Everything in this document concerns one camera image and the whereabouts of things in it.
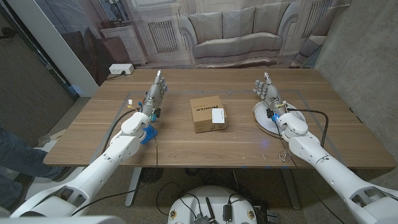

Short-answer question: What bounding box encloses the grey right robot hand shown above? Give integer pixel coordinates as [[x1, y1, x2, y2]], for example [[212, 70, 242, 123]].
[[252, 72, 287, 116]]

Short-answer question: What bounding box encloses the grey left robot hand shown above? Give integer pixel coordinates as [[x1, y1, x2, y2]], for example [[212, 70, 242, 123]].
[[141, 70, 170, 118]]

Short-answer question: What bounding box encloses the white card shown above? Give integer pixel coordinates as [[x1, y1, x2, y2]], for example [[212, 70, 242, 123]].
[[211, 108, 226, 124]]

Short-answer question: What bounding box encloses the gold-rimmed white paper plate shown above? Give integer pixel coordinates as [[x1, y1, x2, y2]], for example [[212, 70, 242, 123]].
[[252, 101, 307, 139]]

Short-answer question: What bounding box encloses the brown cardboard box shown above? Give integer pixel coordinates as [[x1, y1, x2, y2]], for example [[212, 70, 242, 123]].
[[190, 95, 228, 134]]

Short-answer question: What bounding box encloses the white power strip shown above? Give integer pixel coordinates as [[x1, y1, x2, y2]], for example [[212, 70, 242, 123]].
[[108, 63, 135, 75]]

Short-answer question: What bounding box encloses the clear plastic piece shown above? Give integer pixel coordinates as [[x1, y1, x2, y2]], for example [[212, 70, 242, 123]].
[[277, 151, 292, 163]]

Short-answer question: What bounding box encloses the printed living room backdrop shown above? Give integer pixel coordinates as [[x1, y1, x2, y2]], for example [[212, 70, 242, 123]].
[[34, 0, 352, 86]]

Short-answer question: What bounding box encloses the black floor fan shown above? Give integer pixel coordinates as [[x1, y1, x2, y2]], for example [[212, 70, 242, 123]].
[[139, 167, 164, 184]]

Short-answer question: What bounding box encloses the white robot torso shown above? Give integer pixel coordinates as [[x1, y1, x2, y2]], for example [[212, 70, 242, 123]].
[[167, 185, 258, 224]]

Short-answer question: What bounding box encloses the black adapter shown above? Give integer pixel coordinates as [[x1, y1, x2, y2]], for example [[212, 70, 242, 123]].
[[223, 203, 233, 223]]

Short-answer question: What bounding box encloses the black antenna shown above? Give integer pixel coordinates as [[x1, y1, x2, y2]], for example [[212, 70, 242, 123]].
[[205, 197, 217, 223]]

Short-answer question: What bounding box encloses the person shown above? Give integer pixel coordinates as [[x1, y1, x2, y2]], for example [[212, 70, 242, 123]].
[[0, 126, 65, 212]]

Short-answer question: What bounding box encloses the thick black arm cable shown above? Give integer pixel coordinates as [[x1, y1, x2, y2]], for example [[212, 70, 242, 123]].
[[287, 108, 330, 149], [101, 107, 141, 155]]

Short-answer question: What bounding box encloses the thin black cable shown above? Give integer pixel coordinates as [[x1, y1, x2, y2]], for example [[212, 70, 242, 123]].
[[70, 121, 159, 217]]

